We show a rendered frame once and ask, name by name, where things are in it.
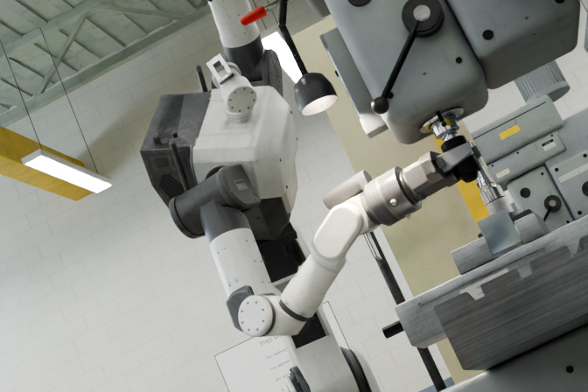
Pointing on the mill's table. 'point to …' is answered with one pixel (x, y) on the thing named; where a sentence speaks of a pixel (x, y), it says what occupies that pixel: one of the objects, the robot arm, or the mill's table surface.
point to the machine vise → (412, 325)
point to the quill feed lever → (416, 15)
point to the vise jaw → (472, 255)
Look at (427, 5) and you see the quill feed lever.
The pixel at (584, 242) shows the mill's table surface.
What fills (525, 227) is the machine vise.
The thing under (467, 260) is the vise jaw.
